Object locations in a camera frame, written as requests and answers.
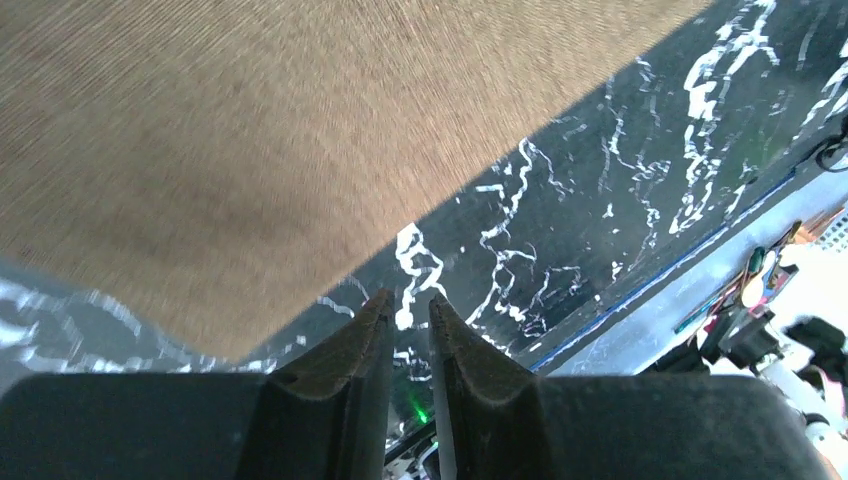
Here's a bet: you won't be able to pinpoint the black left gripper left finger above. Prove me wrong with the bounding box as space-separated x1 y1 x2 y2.
1 290 395 479

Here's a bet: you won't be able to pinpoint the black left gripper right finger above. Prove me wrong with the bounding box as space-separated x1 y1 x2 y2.
429 295 832 479

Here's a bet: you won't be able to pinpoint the brown woven cloth napkin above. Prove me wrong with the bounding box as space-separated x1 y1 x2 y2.
1 1 707 357

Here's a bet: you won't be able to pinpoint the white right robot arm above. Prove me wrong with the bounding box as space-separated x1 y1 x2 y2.
645 221 847 479

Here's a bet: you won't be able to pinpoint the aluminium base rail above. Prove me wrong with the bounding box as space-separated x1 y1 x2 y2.
531 169 847 376

